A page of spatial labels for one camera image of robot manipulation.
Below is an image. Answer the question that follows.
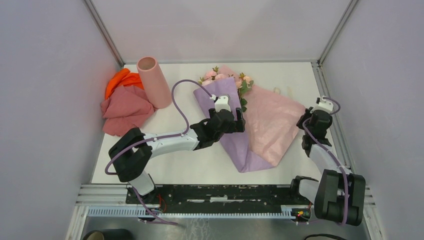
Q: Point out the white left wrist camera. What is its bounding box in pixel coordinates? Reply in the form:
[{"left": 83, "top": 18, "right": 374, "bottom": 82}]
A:
[{"left": 210, "top": 94, "right": 232, "bottom": 113}]

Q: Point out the black floor cable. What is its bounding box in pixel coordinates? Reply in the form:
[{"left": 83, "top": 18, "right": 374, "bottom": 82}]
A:
[{"left": 303, "top": 233, "right": 349, "bottom": 240}]

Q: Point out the orange cloth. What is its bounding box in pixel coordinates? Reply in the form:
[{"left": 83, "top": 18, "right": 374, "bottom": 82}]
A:
[{"left": 104, "top": 68, "right": 144, "bottom": 100}]

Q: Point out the pink cloth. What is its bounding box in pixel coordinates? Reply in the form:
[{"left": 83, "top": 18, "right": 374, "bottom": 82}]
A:
[{"left": 100, "top": 86, "right": 156, "bottom": 137}]

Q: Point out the black round object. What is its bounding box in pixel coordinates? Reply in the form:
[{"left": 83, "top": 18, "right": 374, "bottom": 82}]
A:
[{"left": 82, "top": 228, "right": 135, "bottom": 240}]

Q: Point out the pink wrapping paper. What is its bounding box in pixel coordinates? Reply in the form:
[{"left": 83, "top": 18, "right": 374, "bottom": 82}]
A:
[{"left": 214, "top": 67, "right": 305, "bottom": 168}]

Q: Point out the cream printed ribbon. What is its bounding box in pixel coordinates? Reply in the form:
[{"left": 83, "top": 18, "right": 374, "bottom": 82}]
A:
[{"left": 272, "top": 86, "right": 295, "bottom": 100}]

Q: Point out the pink cylindrical vase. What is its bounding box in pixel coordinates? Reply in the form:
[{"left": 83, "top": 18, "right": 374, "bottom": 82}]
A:
[{"left": 136, "top": 56, "right": 172, "bottom": 109}]

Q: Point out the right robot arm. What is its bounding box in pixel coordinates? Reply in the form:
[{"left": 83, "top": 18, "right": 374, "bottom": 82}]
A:
[{"left": 288, "top": 107, "right": 366, "bottom": 226}]

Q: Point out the white slotted cable duct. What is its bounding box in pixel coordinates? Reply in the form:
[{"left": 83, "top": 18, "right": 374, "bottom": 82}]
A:
[{"left": 86, "top": 205, "right": 311, "bottom": 220}]

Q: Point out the purple paper flower bouquet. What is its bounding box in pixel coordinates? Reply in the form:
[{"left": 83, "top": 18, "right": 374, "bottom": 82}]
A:
[{"left": 193, "top": 65, "right": 273, "bottom": 173}]

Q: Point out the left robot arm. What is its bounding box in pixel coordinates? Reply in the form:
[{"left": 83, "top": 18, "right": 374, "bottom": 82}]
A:
[{"left": 105, "top": 107, "right": 245, "bottom": 204}]

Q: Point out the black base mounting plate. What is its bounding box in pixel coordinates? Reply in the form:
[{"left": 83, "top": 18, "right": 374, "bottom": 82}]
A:
[{"left": 142, "top": 184, "right": 312, "bottom": 214}]

